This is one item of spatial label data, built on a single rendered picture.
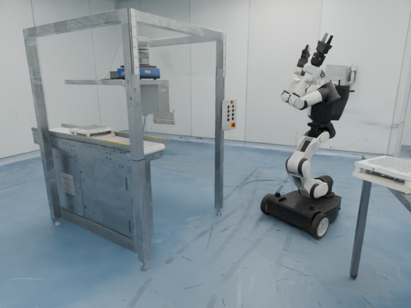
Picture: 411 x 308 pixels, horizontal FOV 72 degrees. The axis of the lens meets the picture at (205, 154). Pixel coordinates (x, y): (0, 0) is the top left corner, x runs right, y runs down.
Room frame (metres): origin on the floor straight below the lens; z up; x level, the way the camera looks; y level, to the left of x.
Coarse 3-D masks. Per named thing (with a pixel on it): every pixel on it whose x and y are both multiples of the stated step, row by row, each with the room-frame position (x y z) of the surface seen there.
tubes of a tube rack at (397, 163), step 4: (376, 160) 1.23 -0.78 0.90; (380, 160) 1.24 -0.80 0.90; (384, 160) 1.25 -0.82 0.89; (388, 160) 1.24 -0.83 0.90; (392, 160) 1.24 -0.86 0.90; (396, 160) 1.24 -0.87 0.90; (400, 160) 1.24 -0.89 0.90; (404, 160) 1.23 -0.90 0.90; (388, 164) 1.17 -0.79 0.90; (392, 164) 1.17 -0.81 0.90; (396, 164) 1.17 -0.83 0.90; (400, 164) 1.17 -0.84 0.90; (404, 164) 1.17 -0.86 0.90; (408, 164) 1.17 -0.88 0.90; (400, 168) 1.13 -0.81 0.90; (404, 168) 1.12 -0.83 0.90; (408, 168) 1.12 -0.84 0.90
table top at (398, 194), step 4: (364, 156) 1.60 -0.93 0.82; (368, 156) 1.60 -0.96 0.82; (372, 156) 1.60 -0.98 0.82; (376, 156) 1.60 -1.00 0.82; (408, 160) 1.52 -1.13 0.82; (388, 188) 1.17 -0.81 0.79; (392, 192) 1.12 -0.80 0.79; (396, 192) 1.08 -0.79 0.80; (400, 192) 1.05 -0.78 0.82; (396, 196) 1.08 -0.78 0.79; (400, 196) 1.04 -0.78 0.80; (404, 196) 1.01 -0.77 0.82; (408, 196) 1.01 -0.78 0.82; (400, 200) 1.04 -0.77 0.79; (404, 200) 1.00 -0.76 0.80; (408, 200) 0.98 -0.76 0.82; (404, 204) 1.00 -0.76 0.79; (408, 204) 0.97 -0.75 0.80; (408, 208) 0.96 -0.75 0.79
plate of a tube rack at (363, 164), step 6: (384, 156) 1.33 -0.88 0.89; (360, 162) 1.24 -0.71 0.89; (366, 162) 1.24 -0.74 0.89; (366, 168) 1.19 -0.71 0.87; (372, 168) 1.17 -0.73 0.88; (378, 168) 1.15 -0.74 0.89; (384, 168) 1.15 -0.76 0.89; (390, 174) 1.10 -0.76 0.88; (396, 174) 1.08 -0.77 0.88; (402, 174) 1.07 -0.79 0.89; (408, 174) 1.07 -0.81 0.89; (408, 180) 1.04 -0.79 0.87
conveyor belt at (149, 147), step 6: (36, 132) 2.46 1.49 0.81; (66, 132) 2.42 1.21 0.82; (66, 138) 2.19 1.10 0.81; (108, 138) 2.15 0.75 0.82; (114, 138) 2.15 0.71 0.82; (120, 138) 2.15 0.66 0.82; (126, 138) 2.15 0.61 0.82; (144, 144) 1.94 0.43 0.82; (150, 144) 1.94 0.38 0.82; (156, 144) 1.94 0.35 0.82; (162, 144) 1.95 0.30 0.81; (144, 150) 1.80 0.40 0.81; (150, 150) 1.83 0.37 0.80; (156, 150) 1.88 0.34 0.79; (162, 150) 1.95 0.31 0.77
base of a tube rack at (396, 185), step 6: (354, 174) 1.24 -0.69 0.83; (360, 174) 1.21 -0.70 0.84; (366, 174) 1.20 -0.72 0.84; (372, 174) 1.20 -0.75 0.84; (366, 180) 1.19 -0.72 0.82; (372, 180) 1.16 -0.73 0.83; (378, 180) 1.14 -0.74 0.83; (384, 180) 1.12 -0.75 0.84; (390, 180) 1.12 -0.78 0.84; (390, 186) 1.10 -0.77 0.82; (396, 186) 1.08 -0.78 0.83; (402, 186) 1.06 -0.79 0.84; (408, 192) 1.04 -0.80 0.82
